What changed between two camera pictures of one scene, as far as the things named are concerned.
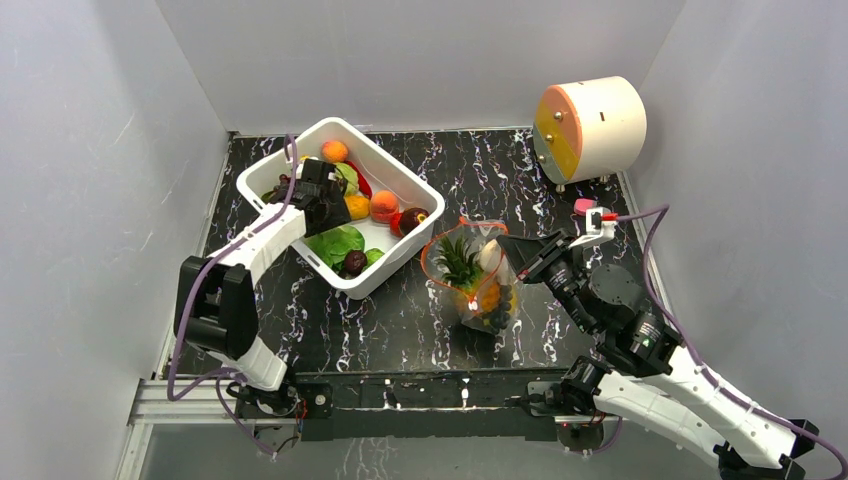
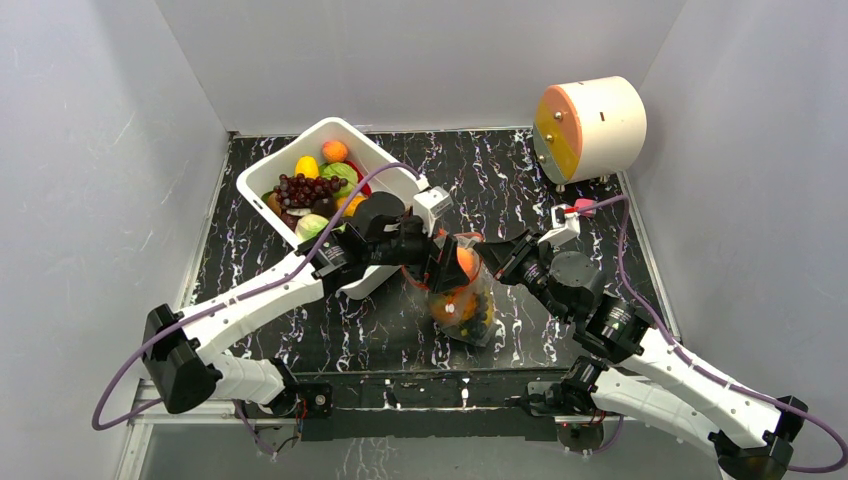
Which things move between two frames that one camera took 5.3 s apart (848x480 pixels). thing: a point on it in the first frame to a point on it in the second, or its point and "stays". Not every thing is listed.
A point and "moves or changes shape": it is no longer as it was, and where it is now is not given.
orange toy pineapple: (465, 274) to (453, 308)
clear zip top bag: (466, 257) moves or changes shape
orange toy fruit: (334, 151) stays
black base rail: (427, 405) stays
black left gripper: (339, 217) to (443, 270)
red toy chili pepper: (364, 184) stays
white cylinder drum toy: (589, 128) stays
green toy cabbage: (348, 174) stays
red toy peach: (383, 204) moves or changes shape
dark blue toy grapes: (500, 319) to (476, 324)
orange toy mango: (358, 206) stays
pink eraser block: (581, 205) stays
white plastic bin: (392, 209) stays
